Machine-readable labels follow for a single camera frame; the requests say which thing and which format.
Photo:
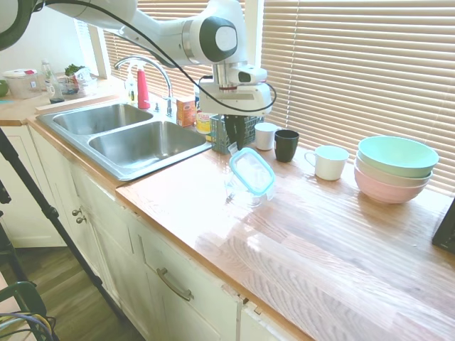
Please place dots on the black toaster oven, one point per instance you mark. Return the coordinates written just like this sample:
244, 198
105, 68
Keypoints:
446, 234

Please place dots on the canister with yellow label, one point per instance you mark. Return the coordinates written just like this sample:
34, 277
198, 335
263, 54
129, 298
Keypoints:
203, 120

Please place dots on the black cup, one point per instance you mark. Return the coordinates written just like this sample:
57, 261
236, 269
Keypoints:
286, 147

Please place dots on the green round item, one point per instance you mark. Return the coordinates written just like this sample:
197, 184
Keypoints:
3, 89

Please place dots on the orange cardboard box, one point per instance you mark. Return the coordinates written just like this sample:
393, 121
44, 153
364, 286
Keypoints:
185, 113

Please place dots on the small white cup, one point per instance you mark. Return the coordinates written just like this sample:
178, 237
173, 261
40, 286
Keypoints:
264, 138

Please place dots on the dark green clamp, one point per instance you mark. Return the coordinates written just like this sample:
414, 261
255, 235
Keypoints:
21, 295

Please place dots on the clear plastic food package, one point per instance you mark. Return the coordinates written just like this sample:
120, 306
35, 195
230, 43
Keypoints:
81, 83

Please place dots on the cream bowl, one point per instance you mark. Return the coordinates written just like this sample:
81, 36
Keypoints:
405, 181

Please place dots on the stainless steel sink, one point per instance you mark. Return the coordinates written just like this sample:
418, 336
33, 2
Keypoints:
142, 145

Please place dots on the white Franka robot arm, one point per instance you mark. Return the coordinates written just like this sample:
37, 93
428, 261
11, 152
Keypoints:
160, 28

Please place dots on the grey plastic cutlery basket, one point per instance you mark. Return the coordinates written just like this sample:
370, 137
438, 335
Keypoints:
218, 138

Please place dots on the clear glass food container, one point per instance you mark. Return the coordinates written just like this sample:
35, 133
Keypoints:
234, 187

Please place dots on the black tripod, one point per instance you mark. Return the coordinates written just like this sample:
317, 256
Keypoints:
53, 213

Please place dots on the white kitchen cabinet unit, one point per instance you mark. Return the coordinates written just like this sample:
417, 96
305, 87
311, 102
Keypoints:
177, 255

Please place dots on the mint green bowl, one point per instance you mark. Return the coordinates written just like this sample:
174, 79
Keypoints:
394, 156

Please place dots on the green herbs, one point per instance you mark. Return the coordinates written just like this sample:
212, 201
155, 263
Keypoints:
73, 69

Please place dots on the red bottle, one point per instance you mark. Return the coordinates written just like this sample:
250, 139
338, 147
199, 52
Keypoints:
143, 92

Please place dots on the clear soap bottle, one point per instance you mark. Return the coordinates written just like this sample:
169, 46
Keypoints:
132, 89

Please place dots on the plastic tub with red latch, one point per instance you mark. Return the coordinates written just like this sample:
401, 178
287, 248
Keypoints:
21, 87

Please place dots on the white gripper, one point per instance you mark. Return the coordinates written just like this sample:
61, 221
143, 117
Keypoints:
241, 99

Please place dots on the wooden strip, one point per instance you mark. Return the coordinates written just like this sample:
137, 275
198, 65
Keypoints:
78, 102

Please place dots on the chrome kitchen faucet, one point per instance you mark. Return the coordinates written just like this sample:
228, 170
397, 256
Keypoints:
169, 103

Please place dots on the clear lid with blue rim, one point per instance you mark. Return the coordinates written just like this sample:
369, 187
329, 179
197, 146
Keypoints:
250, 170

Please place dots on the metal cabinet knob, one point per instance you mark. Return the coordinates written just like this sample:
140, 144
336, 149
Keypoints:
76, 212
81, 219

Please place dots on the wide beige window blinds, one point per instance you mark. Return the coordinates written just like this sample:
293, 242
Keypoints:
355, 71

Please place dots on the pink bowl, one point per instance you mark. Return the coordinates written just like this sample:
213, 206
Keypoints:
387, 193

